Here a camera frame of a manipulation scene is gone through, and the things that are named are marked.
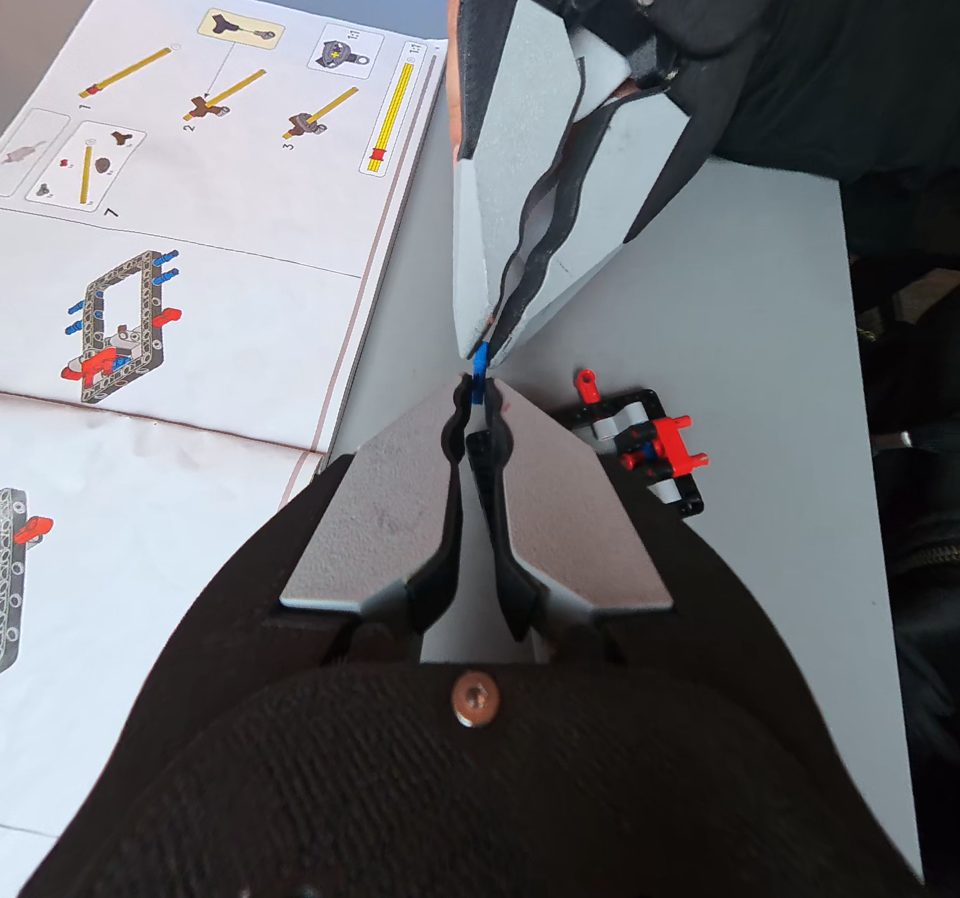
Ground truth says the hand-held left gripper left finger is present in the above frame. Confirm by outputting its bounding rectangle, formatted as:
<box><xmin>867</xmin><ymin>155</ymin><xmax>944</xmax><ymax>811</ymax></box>
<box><xmin>279</xmin><ymin>375</ymin><xmax>468</xmax><ymax>636</ymax></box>

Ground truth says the person's right forearm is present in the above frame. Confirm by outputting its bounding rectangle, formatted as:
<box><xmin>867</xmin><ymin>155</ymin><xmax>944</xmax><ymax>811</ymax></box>
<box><xmin>705</xmin><ymin>0</ymin><xmax>960</xmax><ymax>188</ymax></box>

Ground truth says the person's right hand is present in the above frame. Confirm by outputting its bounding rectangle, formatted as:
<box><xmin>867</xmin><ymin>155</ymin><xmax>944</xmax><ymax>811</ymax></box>
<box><xmin>447</xmin><ymin>0</ymin><xmax>462</xmax><ymax>158</ymax></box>

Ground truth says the black lego frame assembly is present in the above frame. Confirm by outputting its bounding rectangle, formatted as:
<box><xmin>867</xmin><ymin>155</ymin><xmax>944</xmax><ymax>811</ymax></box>
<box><xmin>465</xmin><ymin>367</ymin><xmax>711</xmax><ymax>539</ymax></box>

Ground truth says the white lego instruction booklet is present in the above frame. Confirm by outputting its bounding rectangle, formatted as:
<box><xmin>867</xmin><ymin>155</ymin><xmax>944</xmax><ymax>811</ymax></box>
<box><xmin>0</xmin><ymin>0</ymin><xmax>451</xmax><ymax>839</ymax></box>

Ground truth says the black zip jacket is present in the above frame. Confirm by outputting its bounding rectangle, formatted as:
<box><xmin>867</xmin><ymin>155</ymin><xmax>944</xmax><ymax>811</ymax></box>
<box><xmin>840</xmin><ymin>178</ymin><xmax>960</xmax><ymax>884</ymax></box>

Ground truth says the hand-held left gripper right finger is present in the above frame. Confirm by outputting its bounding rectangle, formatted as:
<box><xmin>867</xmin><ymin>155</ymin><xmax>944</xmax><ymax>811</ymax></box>
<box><xmin>486</xmin><ymin>376</ymin><xmax>675</xmax><ymax>641</ymax></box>

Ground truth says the red lego beam piece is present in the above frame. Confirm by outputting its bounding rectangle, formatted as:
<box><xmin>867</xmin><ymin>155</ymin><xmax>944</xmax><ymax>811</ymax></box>
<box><xmin>647</xmin><ymin>415</ymin><xmax>711</xmax><ymax>473</ymax></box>

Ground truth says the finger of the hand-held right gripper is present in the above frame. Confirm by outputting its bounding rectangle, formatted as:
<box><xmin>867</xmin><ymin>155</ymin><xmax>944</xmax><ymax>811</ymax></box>
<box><xmin>489</xmin><ymin>86</ymin><xmax>696</xmax><ymax>371</ymax></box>
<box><xmin>452</xmin><ymin>0</ymin><xmax>586</xmax><ymax>359</ymax></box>

